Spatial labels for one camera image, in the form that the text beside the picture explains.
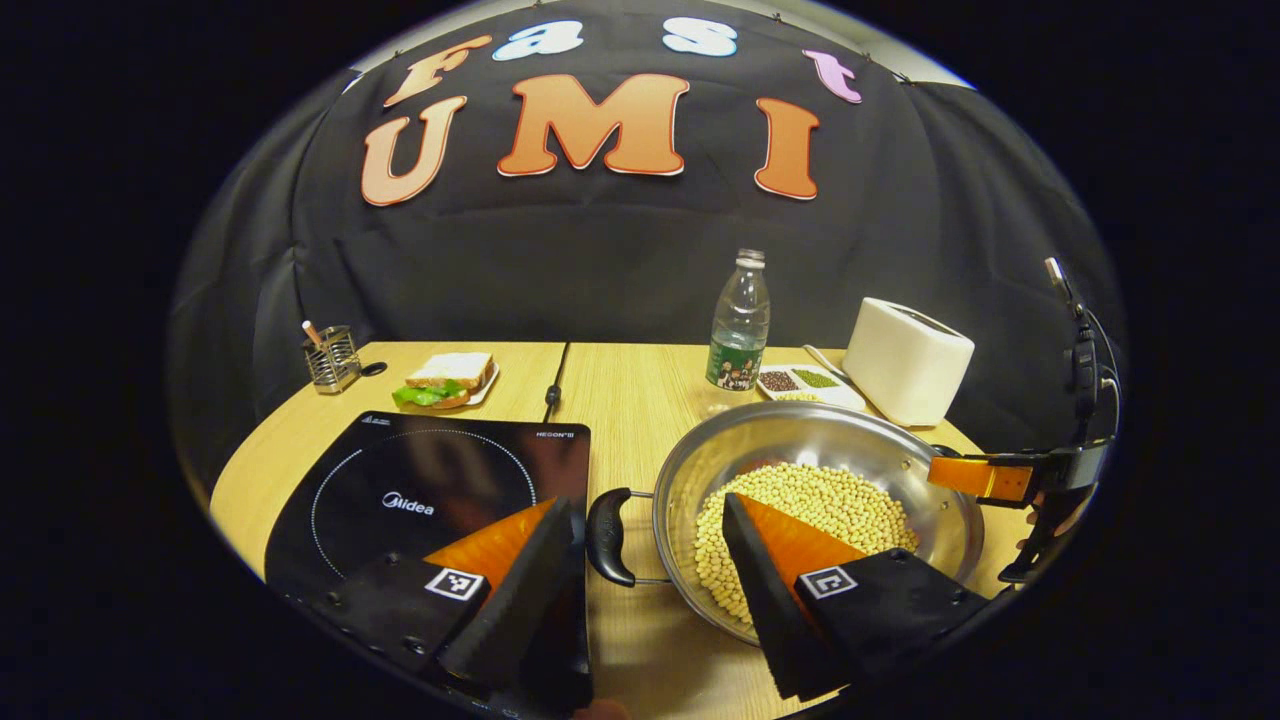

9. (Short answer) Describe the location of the white toaster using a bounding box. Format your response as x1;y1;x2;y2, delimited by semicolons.
842;297;976;428

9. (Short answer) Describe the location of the metal wire holder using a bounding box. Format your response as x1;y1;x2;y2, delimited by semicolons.
302;320;363;395

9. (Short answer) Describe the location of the clear plastic water bottle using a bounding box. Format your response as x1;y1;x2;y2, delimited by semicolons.
705;248;772;392

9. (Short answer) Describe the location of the black power cable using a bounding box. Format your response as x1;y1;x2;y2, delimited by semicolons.
543;342;571;421

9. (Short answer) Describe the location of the sandwich with lettuce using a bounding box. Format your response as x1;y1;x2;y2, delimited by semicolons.
392;351;495;410

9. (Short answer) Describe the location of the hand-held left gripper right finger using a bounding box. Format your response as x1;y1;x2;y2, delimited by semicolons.
722;492;991;701

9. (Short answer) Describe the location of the stainless steel pot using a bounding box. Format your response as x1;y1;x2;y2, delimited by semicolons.
586;400;986;648

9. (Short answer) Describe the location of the white divided tray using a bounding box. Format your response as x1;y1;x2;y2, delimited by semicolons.
757;364;867;411

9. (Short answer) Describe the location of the large pile of soybeans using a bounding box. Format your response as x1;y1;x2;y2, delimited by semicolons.
693;462;919;626

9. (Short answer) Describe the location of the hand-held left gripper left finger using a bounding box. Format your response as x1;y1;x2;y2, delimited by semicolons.
315;497;576;701

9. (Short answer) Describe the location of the black induction cooktop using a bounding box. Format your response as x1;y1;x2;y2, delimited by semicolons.
263;410;593;716

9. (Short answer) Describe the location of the black backdrop cloth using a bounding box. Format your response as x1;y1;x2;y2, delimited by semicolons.
170;0;1126;481

